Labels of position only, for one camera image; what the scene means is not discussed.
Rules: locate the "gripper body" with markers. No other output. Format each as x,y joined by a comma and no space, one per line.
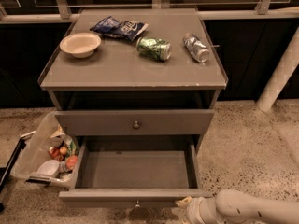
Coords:
194,209

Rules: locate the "grey drawer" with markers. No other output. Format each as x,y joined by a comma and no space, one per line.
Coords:
135,122
132,171

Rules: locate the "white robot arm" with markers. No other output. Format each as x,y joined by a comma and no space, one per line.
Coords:
231,206

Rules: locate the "grey drawer cabinet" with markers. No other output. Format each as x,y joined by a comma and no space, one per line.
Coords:
117,77

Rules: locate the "red apple in bin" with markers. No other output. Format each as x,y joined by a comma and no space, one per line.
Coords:
71,162

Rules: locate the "green soda can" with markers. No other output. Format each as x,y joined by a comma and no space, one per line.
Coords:
154,48

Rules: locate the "silver soda can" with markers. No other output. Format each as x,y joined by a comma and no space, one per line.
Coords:
196,48

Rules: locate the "white diagonal support pole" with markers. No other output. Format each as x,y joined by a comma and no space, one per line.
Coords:
284,70

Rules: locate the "white paper bowl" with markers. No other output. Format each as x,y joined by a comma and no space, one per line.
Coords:
80,45

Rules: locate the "blue chip bag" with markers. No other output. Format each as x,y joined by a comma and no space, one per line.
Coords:
129,30

